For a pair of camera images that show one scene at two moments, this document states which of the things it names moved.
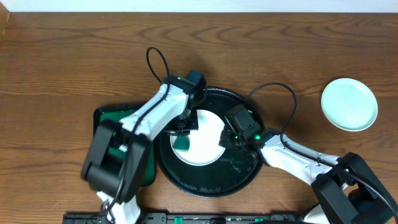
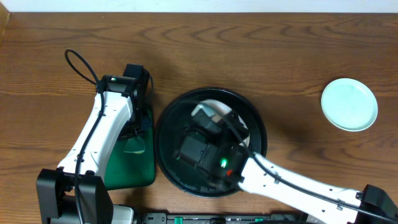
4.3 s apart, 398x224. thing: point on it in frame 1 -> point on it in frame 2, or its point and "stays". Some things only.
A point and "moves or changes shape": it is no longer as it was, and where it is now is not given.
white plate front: x=204 y=144 moves or changes shape
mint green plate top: x=349 y=104 stays
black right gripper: x=225 y=141 -> x=238 y=126
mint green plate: x=337 y=113 stays
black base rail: x=190 y=218 stays
